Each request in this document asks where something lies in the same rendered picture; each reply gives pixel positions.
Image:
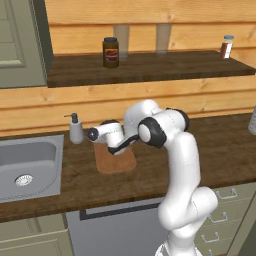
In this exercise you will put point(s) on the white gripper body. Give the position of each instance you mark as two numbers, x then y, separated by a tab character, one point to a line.
116	148

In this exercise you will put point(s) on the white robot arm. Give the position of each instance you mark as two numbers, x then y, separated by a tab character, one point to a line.
181	166

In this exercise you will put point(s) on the brown wooden cutting board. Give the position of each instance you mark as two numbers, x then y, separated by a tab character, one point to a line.
115	164

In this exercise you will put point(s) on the grey soap dispenser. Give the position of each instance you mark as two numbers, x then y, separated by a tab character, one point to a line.
76	131

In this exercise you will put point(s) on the dark wooden shelf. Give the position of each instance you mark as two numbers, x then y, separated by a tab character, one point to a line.
150	68

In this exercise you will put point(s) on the grey dishwasher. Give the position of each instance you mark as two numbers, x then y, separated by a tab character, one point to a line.
116	236

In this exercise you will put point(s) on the grey steel sink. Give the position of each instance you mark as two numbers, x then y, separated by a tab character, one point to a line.
30	166

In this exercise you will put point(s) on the brown jar with red label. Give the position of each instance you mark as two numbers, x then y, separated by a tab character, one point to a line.
111	53

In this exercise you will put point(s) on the olive base cupboard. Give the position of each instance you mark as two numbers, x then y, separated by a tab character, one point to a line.
33	238

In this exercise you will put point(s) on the olive drawer front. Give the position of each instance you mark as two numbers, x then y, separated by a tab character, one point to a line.
236	213
245	192
221	250
230	233

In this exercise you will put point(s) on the red spice jar blue lid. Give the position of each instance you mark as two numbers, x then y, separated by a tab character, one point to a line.
226	48

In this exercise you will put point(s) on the pale shelf bracket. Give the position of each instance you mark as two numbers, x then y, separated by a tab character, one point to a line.
122	36
163	36

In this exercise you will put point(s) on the olive wall cupboard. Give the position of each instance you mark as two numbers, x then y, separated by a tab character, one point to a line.
20	43

